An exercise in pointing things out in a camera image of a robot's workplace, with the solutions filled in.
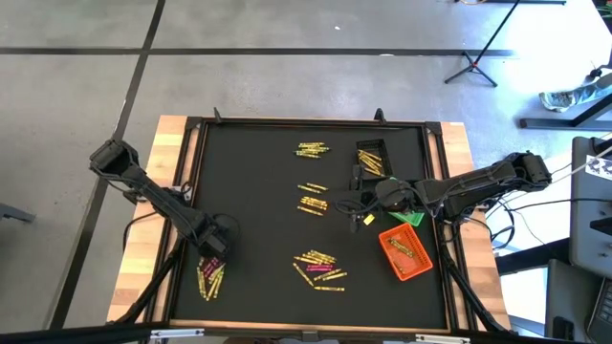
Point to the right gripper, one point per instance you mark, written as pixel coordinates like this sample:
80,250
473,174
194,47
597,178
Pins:
365,203

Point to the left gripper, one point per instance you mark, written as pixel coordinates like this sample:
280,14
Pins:
217,241

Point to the green-yellow crayon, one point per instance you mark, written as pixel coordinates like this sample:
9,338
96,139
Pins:
400,246
404,251
304,273

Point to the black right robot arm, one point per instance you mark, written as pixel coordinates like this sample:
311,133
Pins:
478,184

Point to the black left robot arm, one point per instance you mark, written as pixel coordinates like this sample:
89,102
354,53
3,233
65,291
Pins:
162,200

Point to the pink crayon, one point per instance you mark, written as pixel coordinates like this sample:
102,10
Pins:
209,265
319,265
319,269
213,269

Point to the black plastic basket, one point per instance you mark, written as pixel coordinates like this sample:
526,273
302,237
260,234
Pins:
382,143

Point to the green plastic basket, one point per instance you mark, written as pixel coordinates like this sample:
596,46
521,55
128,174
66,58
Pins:
411,219

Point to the orange plastic basket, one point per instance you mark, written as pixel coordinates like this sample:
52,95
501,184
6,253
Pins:
421,265

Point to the black tripod stand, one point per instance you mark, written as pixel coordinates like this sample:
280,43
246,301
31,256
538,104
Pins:
472,64

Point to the grey chair leg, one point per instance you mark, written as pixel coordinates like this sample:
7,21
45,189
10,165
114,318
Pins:
16,212

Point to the person's shoe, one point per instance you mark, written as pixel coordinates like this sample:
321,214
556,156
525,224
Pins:
554,101

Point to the black desk base bar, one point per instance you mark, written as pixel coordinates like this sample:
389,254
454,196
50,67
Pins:
564,123

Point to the grey office desk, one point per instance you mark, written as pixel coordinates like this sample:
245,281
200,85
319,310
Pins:
588,215

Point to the grey keyboard tray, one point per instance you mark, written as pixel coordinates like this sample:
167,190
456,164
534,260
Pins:
569,296

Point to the person's leg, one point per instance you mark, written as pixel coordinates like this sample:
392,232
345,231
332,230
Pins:
590,91

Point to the black keyboard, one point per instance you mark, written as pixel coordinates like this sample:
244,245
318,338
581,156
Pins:
603,310

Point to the silver aluminium bracket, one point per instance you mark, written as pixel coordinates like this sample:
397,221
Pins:
442,338
177,333

